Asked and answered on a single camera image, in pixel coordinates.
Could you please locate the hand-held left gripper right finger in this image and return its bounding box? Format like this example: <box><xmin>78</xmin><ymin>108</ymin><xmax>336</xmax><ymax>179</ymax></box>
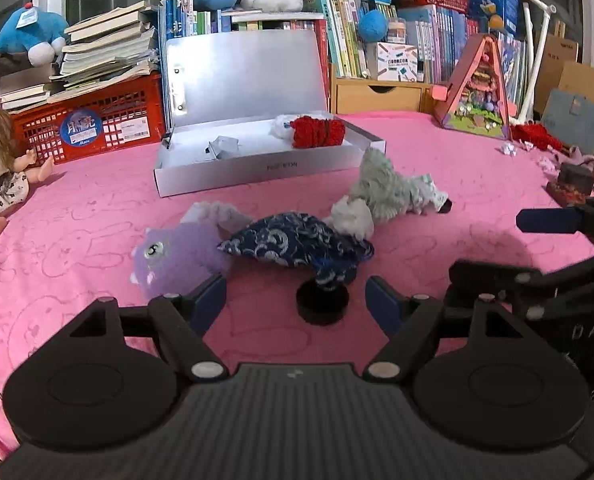
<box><xmin>363</xmin><ymin>276</ymin><xmax>532</xmax><ymax>382</ymax></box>

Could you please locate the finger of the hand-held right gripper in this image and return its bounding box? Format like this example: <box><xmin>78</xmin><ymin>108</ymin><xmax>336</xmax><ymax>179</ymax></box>
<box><xmin>516</xmin><ymin>197</ymin><xmax>594</xmax><ymax>250</ymax></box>
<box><xmin>449</xmin><ymin>252</ymin><xmax>594</xmax><ymax>306</ymax></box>

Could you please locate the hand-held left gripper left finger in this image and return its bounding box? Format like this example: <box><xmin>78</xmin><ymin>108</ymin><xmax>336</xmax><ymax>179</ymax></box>
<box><xmin>52</xmin><ymin>274</ymin><xmax>229</xmax><ymax>383</ymax></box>

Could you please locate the purple monster plush toy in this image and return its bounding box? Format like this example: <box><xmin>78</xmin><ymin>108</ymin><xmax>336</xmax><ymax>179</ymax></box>
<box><xmin>129</xmin><ymin>201</ymin><xmax>254</xmax><ymax>301</ymax></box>

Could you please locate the black round container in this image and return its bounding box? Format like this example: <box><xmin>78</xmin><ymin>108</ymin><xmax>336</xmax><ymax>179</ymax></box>
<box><xmin>296</xmin><ymin>279</ymin><xmax>351</xmax><ymax>325</ymax></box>

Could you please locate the navy floral cloth pouch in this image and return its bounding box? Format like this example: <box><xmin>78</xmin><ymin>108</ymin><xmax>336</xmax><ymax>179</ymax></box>
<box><xmin>217</xmin><ymin>211</ymin><xmax>376</xmax><ymax>292</ymax></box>

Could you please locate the green floral cloth pouch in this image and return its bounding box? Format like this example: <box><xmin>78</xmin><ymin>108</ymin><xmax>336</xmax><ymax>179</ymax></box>
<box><xmin>348</xmin><ymin>147</ymin><xmax>454</xmax><ymax>222</ymax></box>

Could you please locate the silver cardboard box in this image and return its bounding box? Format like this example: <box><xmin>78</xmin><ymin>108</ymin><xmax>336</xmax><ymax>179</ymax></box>
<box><xmin>153</xmin><ymin>29</ymin><xmax>386</xmax><ymax>198</ymax></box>

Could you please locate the white paper origami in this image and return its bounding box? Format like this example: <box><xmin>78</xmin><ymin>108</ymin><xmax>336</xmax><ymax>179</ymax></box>
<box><xmin>206</xmin><ymin>135</ymin><xmax>241</xmax><ymax>162</ymax></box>

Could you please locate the red crochet piece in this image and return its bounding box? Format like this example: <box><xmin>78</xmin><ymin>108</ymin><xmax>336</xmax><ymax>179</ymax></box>
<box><xmin>289</xmin><ymin>115</ymin><xmax>348</xmax><ymax>150</ymax></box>

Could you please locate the white fluffy plush toy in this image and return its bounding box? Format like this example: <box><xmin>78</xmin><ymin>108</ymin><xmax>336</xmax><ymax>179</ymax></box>
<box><xmin>269</xmin><ymin>114</ymin><xmax>298</xmax><ymax>140</ymax></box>

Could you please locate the small dark box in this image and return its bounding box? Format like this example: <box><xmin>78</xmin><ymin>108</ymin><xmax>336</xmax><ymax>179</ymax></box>
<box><xmin>547</xmin><ymin>162</ymin><xmax>594</xmax><ymax>207</ymax></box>

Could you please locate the grey blue board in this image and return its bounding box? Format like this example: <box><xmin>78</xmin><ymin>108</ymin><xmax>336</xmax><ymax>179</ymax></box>
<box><xmin>541</xmin><ymin>89</ymin><xmax>594</xmax><ymax>157</ymax></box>

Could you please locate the pink triangular house model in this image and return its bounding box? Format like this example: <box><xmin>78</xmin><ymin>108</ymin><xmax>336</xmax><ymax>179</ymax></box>
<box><xmin>432</xmin><ymin>34</ymin><xmax>512</xmax><ymax>141</ymax></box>

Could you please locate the pink bunny print towel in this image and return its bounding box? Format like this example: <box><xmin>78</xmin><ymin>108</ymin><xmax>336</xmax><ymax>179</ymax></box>
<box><xmin>0</xmin><ymin>110</ymin><xmax>594</xmax><ymax>461</ymax></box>

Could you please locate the wooden drawer box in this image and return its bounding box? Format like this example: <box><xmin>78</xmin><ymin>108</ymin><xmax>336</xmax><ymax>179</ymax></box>
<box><xmin>333</xmin><ymin>77</ymin><xmax>435</xmax><ymax>116</ymax></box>

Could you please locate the red plastic crate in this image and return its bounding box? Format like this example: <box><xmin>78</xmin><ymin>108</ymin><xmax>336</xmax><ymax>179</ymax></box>
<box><xmin>9</xmin><ymin>72</ymin><xmax>165</xmax><ymax>166</ymax></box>

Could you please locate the white patterned card box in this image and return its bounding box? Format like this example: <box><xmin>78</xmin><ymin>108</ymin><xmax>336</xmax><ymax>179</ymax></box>
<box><xmin>377</xmin><ymin>42</ymin><xmax>420</xmax><ymax>82</ymax></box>

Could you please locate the row of colourful books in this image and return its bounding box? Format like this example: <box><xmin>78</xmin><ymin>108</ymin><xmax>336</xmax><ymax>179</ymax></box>
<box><xmin>159</xmin><ymin>0</ymin><xmax>528</xmax><ymax>106</ymax></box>

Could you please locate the blue plush ball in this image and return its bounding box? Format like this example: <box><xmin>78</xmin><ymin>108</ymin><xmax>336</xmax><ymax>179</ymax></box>
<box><xmin>358</xmin><ymin>9</ymin><xmax>394</xmax><ymax>43</ymax></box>

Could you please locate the stack of worn books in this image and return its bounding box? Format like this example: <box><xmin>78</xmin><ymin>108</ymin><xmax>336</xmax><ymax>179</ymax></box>
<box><xmin>0</xmin><ymin>0</ymin><xmax>160</xmax><ymax>113</ymax></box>

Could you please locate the blue white cat plush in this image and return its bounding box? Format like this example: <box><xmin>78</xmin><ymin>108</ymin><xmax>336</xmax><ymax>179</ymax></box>
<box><xmin>0</xmin><ymin>2</ymin><xmax>70</xmax><ymax>68</ymax></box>

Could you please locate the white plastic pipe frame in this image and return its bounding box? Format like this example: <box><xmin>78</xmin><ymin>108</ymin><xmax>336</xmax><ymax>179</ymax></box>
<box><xmin>518</xmin><ymin>0</ymin><xmax>558</xmax><ymax>123</ymax></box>

